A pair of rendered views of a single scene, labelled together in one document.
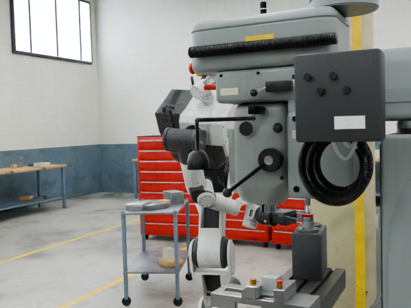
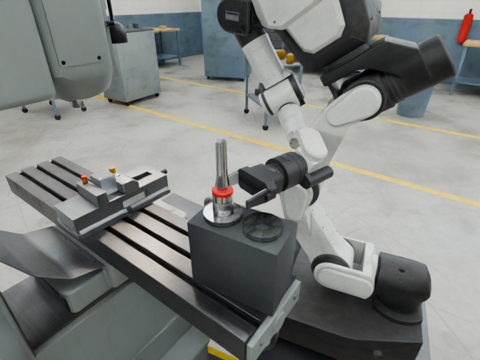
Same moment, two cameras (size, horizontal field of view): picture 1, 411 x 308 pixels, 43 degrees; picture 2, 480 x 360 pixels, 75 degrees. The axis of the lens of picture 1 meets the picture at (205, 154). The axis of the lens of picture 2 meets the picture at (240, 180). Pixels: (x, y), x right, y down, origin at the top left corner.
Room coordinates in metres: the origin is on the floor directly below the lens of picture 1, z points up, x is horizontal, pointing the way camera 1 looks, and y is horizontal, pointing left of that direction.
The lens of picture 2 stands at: (2.29, -0.98, 1.55)
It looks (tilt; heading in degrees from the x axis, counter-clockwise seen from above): 30 degrees down; 101
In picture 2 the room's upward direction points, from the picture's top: straight up
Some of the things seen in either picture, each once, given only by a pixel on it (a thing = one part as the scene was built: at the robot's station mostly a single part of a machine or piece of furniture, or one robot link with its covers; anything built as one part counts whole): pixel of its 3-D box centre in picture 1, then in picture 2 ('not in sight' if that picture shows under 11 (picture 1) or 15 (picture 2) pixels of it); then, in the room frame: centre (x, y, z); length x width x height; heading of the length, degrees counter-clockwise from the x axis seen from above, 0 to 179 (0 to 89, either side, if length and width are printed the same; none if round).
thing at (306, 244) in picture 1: (309, 249); (242, 251); (2.19, -0.43, 1.03); 0.22 x 0.12 x 0.20; 162
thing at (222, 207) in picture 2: (307, 222); (223, 201); (2.15, -0.42, 1.15); 0.05 x 0.05 x 0.05
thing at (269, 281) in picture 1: (272, 284); (103, 182); (1.70, -0.21, 1.03); 0.06 x 0.05 x 0.06; 152
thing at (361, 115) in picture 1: (339, 97); not in sight; (1.25, -0.32, 1.62); 0.20 x 0.09 x 0.21; 64
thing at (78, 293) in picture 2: not in sight; (114, 238); (1.68, -0.20, 0.79); 0.50 x 0.35 x 0.12; 64
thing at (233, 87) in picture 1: (277, 86); not in sight; (1.66, -0.24, 1.68); 0.34 x 0.24 x 0.10; 64
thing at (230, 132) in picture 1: (235, 160); (102, 39); (1.73, -0.10, 1.45); 0.04 x 0.04 x 0.21; 64
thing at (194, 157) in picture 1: (197, 159); (113, 31); (1.70, 0.02, 1.45); 0.07 x 0.07 x 0.06
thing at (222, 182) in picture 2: (307, 200); (221, 165); (2.15, -0.42, 1.24); 0.03 x 0.03 x 0.11
